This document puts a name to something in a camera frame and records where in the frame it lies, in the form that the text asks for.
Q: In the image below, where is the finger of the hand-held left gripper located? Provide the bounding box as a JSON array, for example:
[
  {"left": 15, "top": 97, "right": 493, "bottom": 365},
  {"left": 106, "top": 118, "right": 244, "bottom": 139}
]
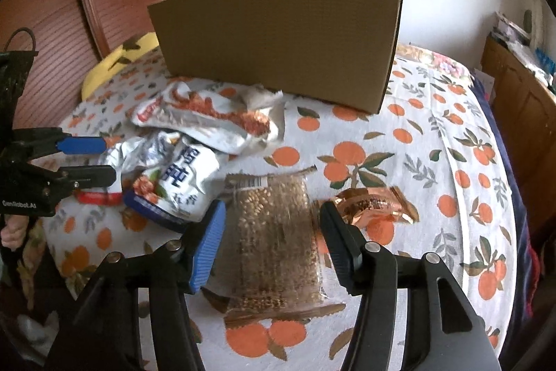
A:
[
  {"left": 26, "top": 163, "right": 118, "bottom": 198},
  {"left": 11, "top": 128, "right": 108, "bottom": 159}
]

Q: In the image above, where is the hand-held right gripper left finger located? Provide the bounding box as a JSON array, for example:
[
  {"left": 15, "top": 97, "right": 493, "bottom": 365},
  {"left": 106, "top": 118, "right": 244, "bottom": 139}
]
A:
[{"left": 43, "top": 199, "right": 227, "bottom": 371}]

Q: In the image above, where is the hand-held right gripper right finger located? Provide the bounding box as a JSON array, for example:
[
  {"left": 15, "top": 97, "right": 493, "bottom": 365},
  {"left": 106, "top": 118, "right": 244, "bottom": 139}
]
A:
[{"left": 319, "top": 201, "right": 500, "bottom": 371}]

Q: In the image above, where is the small red and white packet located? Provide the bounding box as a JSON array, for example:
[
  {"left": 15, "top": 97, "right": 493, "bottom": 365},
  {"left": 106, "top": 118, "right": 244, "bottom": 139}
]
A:
[{"left": 73, "top": 186, "right": 125, "bottom": 207}]

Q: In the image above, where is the silver snack packet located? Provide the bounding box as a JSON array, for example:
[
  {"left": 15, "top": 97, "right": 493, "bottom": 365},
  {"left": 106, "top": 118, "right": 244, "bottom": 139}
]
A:
[{"left": 98, "top": 131, "right": 174, "bottom": 172}]

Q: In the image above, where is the clear grain bar packet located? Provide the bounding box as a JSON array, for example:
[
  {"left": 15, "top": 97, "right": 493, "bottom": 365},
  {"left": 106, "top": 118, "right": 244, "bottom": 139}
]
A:
[{"left": 222, "top": 167, "right": 348, "bottom": 328}]

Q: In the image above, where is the brown cardboard box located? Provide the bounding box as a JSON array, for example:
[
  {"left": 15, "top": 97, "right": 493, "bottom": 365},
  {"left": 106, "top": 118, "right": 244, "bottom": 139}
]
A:
[{"left": 147, "top": 0, "right": 404, "bottom": 114}]

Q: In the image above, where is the person's left hand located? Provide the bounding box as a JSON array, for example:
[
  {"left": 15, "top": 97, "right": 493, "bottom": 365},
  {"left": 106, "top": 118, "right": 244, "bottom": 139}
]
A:
[{"left": 0, "top": 216, "right": 30, "bottom": 253}]

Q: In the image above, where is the shiny copper snack packet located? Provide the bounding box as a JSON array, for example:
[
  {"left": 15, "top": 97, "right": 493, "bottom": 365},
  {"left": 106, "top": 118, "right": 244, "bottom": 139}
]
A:
[{"left": 328, "top": 185, "right": 420, "bottom": 229}]

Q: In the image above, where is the white and blue snack packet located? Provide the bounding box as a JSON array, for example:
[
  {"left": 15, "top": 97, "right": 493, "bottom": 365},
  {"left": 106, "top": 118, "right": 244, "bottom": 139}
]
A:
[{"left": 123, "top": 132, "right": 223, "bottom": 233}]

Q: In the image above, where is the yellow pillow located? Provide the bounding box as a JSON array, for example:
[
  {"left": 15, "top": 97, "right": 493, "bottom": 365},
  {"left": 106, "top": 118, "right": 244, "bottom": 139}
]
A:
[{"left": 82, "top": 32, "right": 159, "bottom": 100}]

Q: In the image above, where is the orange fruit print bedspread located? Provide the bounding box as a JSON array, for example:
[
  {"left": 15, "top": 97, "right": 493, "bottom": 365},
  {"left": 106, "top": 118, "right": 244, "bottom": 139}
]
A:
[{"left": 43, "top": 43, "right": 528, "bottom": 371}]

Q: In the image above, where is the white and red snack packet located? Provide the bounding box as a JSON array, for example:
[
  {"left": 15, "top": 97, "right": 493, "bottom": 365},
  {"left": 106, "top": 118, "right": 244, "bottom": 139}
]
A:
[{"left": 130, "top": 79, "right": 285, "bottom": 155}]

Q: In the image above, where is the dark blue blanket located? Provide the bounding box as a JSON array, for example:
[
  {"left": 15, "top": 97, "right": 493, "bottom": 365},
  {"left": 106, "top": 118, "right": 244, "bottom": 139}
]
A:
[{"left": 471, "top": 75, "right": 540, "bottom": 354}]

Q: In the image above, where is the floral cloth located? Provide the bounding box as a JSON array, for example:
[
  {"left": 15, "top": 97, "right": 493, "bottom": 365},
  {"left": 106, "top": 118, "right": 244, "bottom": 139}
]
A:
[{"left": 429, "top": 50, "right": 473, "bottom": 79}]

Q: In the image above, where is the wooden cabinet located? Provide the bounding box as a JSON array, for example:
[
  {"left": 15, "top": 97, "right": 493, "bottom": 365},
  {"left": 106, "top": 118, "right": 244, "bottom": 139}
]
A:
[{"left": 480, "top": 36, "right": 556, "bottom": 233}]

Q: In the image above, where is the pile of papers and packets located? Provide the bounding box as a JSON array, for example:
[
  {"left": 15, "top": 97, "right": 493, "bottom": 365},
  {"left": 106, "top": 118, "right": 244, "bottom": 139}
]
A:
[{"left": 491, "top": 9, "right": 556, "bottom": 87}]

